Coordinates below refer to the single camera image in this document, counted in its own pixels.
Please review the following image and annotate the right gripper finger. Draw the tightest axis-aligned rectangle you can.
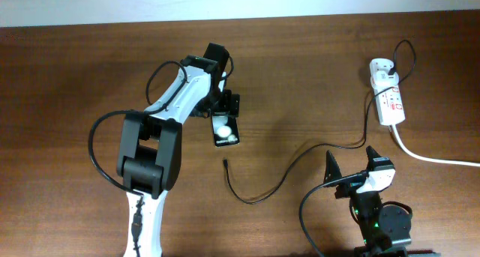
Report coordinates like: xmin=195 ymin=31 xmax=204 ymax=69
xmin=366 ymin=145 xmax=383 ymax=171
xmin=323 ymin=151 xmax=342 ymax=187

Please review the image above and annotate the black smartphone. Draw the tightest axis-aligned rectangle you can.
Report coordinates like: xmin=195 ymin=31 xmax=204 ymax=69
xmin=211 ymin=115 xmax=240 ymax=148

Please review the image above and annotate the black charging cable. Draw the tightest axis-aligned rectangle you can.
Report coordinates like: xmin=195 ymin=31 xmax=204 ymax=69
xmin=222 ymin=39 xmax=417 ymax=205

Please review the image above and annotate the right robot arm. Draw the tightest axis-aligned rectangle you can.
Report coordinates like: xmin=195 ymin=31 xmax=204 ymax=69
xmin=324 ymin=146 xmax=413 ymax=256

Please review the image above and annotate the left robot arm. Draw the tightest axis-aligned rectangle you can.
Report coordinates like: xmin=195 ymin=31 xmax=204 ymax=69
xmin=117 ymin=43 xmax=240 ymax=256

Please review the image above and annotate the white usb charger adapter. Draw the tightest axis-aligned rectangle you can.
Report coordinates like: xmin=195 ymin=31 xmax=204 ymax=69
xmin=369 ymin=58 xmax=399 ymax=90

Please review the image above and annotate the white power strip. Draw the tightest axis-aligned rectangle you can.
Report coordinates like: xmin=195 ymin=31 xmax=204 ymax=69
xmin=368 ymin=58 xmax=407 ymax=127

